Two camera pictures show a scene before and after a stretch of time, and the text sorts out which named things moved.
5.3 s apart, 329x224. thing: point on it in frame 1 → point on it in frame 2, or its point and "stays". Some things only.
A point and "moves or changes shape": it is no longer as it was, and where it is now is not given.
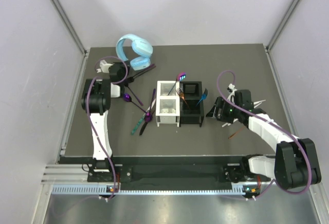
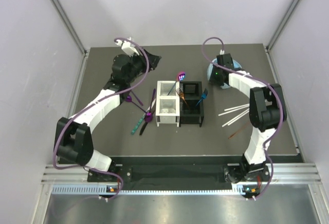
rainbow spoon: [180, 77] stays
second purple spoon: [148, 116] stays
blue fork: [204, 97] stays
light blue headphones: [142, 49] moves or changes shape
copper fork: [181, 94] stays
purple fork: [126, 85] stays
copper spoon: [235, 132] stays
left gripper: [123, 66] → [135, 55]
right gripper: [221, 104] → [215, 68]
